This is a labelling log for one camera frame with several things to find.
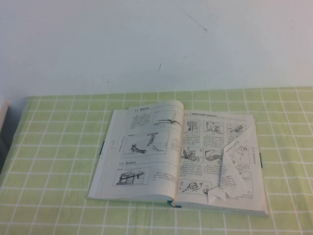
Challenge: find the printed book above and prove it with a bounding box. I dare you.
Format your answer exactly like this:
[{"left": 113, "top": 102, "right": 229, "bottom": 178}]
[{"left": 87, "top": 99, "right": 269, "bottom": 218}]

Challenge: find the green checked tablecloth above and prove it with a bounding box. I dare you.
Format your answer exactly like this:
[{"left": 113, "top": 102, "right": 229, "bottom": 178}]
[{"left": 0, "top": 87, "right": 313, "bottom": 235}]

